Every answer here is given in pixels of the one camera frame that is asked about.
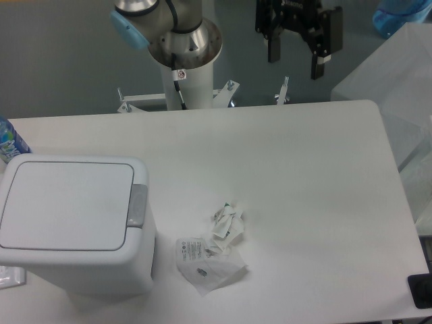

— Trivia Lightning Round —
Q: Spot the white push-lid trash can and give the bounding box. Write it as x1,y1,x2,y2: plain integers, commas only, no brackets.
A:
1,154,157,295

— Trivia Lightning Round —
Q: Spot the crumpled white paper wrapper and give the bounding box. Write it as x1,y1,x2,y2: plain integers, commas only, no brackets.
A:
209,202,244,253

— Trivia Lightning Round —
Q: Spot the flat clear plastic packet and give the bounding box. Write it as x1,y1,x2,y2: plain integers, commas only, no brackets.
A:
175,238,246,296

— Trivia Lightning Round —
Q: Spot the small clear plastic tray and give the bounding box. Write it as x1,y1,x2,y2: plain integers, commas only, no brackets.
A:
0,266,26,290

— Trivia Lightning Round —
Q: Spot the blue plastic bag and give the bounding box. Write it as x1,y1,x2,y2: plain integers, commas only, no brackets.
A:
372,0,431,39

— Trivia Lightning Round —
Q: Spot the black device at edge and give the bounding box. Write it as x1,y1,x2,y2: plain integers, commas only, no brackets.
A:
407,273,431,309

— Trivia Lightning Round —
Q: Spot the white base bracket frame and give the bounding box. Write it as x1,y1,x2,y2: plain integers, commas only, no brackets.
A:
117,80,240,113

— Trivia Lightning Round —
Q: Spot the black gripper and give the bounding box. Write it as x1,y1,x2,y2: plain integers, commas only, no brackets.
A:
255,0,344,80

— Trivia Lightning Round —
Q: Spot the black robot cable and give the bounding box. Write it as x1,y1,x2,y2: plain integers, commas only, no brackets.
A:
170,53,188,111

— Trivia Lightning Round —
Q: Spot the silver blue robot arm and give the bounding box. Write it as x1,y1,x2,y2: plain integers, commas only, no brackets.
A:
110,1,344,80

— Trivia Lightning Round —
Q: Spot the blue labelled water bottle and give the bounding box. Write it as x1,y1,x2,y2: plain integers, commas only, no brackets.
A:
1,117,32,164

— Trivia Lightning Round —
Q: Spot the metal clamp bolt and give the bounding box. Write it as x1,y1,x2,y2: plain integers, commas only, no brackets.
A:
274,76,290,105

